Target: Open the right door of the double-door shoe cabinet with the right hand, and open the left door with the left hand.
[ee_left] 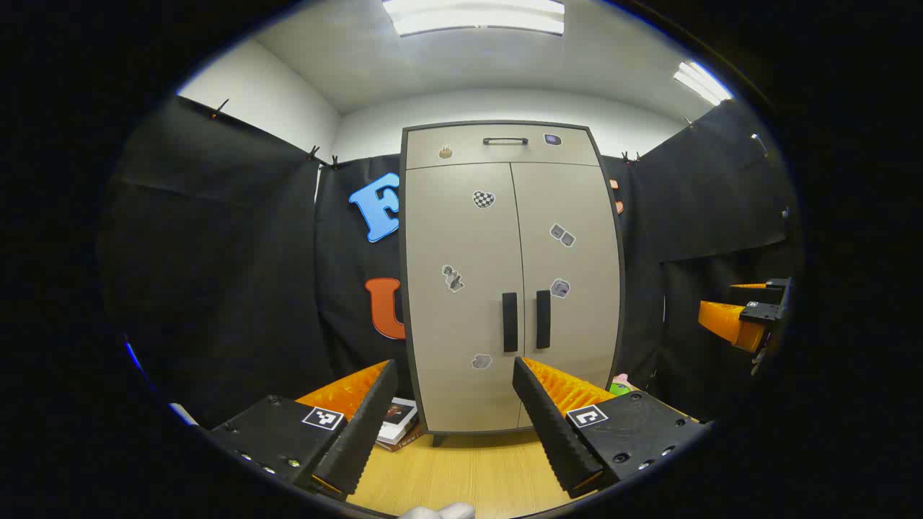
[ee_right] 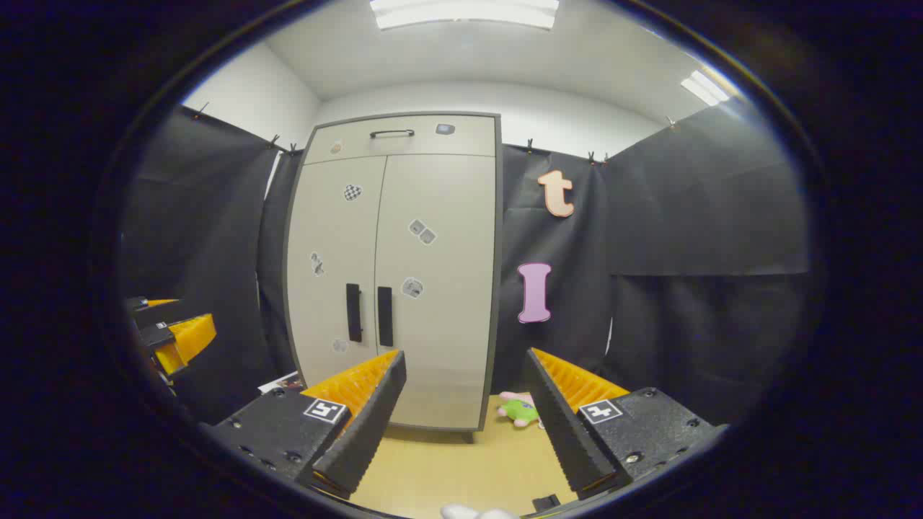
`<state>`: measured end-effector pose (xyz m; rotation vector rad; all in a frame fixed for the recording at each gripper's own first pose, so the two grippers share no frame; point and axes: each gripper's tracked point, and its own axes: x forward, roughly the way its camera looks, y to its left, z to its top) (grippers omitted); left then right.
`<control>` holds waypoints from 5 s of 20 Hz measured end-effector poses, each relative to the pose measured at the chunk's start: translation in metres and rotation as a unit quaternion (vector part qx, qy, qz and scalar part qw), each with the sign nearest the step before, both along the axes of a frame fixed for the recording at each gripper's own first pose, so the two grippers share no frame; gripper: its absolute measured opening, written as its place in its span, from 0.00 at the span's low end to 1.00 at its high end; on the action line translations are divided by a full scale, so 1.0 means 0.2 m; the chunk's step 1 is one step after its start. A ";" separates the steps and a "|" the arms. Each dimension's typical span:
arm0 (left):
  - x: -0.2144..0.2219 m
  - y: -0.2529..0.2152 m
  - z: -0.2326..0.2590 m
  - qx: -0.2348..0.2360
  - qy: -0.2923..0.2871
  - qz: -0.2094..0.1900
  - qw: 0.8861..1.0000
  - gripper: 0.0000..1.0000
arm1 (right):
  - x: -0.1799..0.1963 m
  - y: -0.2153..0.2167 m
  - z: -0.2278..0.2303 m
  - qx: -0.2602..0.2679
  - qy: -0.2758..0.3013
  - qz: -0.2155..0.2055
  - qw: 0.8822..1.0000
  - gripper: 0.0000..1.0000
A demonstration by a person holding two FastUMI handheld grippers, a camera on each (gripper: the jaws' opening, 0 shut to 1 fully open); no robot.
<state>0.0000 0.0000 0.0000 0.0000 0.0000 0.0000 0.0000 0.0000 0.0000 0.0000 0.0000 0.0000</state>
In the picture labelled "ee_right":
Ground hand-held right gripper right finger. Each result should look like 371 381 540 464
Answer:
524 347 728 500

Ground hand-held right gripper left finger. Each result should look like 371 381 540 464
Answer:
202 350 407 500

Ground beige checkered-sticker shoe cabinet door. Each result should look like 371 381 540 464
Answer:
286 156 387 394

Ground grey double-door shoe cabinet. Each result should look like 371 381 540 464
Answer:
283 112 503 443

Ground green and pink plush toy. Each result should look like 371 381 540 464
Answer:
497 391 546 430

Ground white printed sheet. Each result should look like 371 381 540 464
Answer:
257 371 304 394

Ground black backdrop cloth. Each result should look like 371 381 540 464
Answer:
119 105 812 427

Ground small ceiling light panel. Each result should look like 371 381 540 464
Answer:
680 69 730 107

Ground long ceiling light panel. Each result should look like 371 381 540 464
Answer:
370 0 560 31

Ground beige cabinet drawer black handle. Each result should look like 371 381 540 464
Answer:
304 115 498 165

